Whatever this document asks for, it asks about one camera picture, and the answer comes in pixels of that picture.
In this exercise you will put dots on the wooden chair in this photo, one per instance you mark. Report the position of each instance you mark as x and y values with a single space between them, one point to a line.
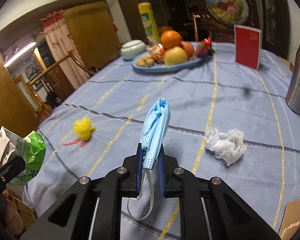
54 76

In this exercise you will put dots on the green snack wrapper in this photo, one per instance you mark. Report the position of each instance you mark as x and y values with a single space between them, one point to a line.
23 157

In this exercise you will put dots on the yellow mesh fruit net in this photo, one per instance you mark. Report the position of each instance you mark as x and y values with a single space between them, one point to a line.
83 129

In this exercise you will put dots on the blue oval fruit plate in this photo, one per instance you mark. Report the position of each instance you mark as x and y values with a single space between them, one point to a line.
162 68

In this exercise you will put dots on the walnuts pile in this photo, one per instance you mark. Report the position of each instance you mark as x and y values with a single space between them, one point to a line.
145 61

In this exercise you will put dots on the yellow apple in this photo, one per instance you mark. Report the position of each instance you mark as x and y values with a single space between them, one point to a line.
175 55

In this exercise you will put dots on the fluorescent ceiling light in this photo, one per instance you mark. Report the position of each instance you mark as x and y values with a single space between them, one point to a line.
19 53

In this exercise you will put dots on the light blue striped tablecloth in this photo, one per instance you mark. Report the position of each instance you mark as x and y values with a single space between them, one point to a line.
218 93

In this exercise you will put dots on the yellow green tall box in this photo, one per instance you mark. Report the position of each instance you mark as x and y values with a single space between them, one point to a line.
148 21

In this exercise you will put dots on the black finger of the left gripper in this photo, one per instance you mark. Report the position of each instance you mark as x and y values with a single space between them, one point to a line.
3 172

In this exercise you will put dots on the red patterned door curtain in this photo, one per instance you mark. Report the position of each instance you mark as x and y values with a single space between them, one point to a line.
60 42

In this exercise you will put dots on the orange fruit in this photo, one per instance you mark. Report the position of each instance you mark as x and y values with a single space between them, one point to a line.
170 39

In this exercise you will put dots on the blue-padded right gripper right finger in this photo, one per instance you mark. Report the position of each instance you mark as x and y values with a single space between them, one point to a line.
209 209

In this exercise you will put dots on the brown cardboard piece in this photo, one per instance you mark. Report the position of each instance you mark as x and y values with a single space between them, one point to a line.
290 225

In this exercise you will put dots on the red apple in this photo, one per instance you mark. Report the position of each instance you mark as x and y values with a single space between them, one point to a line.
188 48

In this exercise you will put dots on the red book box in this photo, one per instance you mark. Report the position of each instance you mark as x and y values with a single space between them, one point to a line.
248 44

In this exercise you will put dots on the red packaged snack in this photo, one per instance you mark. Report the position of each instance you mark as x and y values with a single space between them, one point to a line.
203 47

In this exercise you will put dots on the blue face mask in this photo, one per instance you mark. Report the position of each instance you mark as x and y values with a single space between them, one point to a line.
153 132

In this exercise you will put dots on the white ceramic lidded jar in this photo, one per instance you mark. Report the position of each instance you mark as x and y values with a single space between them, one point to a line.
133 48

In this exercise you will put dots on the round framed embroidery screen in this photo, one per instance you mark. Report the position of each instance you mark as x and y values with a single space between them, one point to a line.
219 17

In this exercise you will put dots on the crumpled white tissue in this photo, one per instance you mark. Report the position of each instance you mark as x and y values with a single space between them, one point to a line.
228 146

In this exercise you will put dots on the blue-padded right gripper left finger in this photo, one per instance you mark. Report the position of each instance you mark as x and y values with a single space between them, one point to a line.
91 209

